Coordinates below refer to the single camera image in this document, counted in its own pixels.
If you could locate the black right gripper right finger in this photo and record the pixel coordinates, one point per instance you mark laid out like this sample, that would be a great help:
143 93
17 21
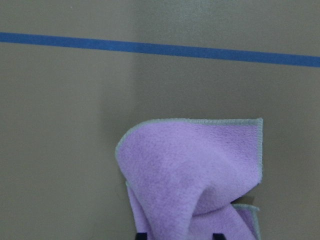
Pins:
218 236

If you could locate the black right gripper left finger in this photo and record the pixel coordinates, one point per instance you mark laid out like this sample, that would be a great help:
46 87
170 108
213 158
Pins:
141 236

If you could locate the purple cloth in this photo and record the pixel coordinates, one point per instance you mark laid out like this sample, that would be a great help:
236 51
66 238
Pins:
184 175

